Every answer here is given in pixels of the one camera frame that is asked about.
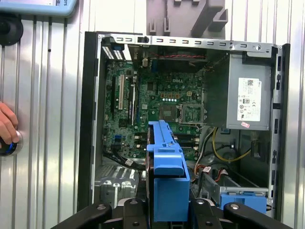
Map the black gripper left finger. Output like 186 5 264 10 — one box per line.
51 198 150 229

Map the black expansion slot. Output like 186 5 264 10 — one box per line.
111 76 117 120

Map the blue plastic drive latch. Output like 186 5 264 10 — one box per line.
220 192 267 215

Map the pale blue teach pendant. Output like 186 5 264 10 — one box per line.
0 0 78 17

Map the metal disk bay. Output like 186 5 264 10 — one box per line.
95 166 146 208

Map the hard disk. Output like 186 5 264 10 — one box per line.
144 120 191 223

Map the white expansion slot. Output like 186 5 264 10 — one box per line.
119 74 125 111

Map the black RAM slot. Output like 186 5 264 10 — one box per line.
134 133 200 141

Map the grey plastic parts rack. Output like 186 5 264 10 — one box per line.
146 0 229 40

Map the grey power supply unit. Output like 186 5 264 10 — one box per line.
204 51 273 131

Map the black cable bundle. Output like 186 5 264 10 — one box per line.
102 149 147 171

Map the black round knob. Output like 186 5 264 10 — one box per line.
0 13 24 46

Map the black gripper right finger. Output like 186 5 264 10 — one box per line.
190 198 294 229

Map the green motherboard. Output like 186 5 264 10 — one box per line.
103 59 206 165

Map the round black tool blue ring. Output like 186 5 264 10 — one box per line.
0 130 24 157

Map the person's hand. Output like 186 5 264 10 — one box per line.
0 101 20 144

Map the metal drive cage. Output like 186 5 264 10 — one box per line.
201 167 271 215

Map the CPU socket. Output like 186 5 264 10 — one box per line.
159 104 178 123

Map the yellow wire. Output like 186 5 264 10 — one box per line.
211 127 253 163

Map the black open PC case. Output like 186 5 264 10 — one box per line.
77 31 291 221

